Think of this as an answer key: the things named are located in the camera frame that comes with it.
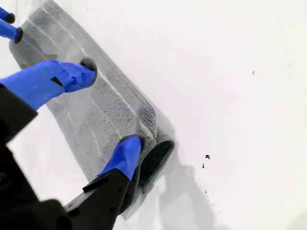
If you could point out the grey striped square towel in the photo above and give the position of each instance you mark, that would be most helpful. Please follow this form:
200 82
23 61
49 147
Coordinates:
108 107

